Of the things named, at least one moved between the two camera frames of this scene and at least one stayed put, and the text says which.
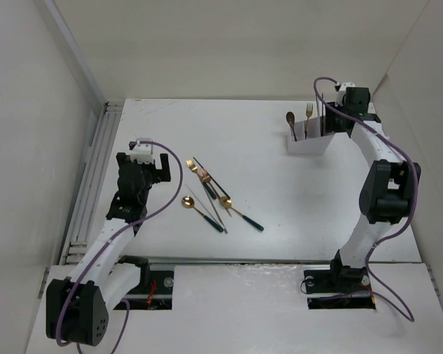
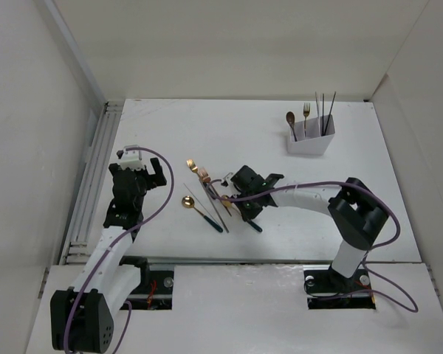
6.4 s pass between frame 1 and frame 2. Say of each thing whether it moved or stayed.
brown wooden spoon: stayed
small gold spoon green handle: stayed
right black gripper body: moved
